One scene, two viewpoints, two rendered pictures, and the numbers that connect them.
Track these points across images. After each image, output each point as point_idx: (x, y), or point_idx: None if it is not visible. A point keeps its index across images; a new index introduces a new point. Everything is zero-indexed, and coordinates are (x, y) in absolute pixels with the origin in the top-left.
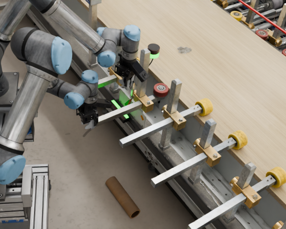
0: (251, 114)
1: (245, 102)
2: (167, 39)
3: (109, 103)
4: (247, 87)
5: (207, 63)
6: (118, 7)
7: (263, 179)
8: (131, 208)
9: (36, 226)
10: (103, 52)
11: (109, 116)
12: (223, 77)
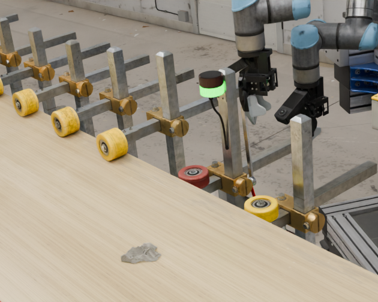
0: (21, 170)
1: (24, 184)
2: (189, 275)
3: (278, 109)
4: (6, 210)
5: (83, 237)
6: None
7: (48, 90)
8: None
9: (373, 256)
10: None
11: (279, 144)
12: (54, 216)
